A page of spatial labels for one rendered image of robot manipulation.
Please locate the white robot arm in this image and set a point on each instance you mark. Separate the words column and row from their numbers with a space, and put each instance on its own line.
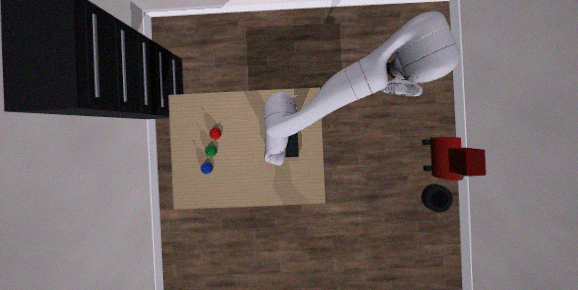
column 424, row 47

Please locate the green bell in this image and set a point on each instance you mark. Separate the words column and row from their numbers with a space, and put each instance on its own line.
column 211, row 150

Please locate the red bell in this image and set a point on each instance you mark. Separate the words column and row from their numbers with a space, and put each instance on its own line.
column 216, row 133

